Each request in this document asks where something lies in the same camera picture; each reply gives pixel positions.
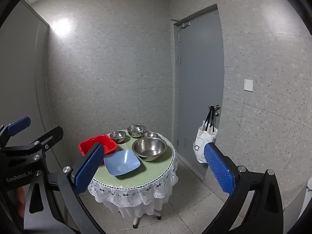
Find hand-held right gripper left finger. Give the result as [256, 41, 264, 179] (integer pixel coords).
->
[23, 143, 105, 234]

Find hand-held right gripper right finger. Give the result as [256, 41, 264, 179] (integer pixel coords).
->
[204, 142, 284, 234]

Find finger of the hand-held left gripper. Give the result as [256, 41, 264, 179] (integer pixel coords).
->
[0, 116, 31, 147]
[29, 125, 64, 153]

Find red square plastic basin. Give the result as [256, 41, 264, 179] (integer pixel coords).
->
[78, 135, 118, 157]

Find blue square plate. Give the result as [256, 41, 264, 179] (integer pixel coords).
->
[104, 149, 141, 176]

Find steel bowls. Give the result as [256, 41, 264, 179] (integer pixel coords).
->
[132, 137, 167, 162]

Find white tote bag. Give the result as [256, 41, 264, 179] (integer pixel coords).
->
[193, 106, 218, 164]

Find grey cabinet panel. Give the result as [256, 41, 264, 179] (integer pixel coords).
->
[0, 0, 50, 152]

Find round table, green cloth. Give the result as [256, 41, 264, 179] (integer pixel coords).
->
[88, 130, 179, 219]

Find white table base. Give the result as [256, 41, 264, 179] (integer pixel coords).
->
[133, 210, 162, 229]

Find grey door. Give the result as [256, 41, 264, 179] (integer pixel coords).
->
[174, 11, 225, 181]

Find metal door closer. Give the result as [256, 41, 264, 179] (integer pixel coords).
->
[170, 19, 191, 30]

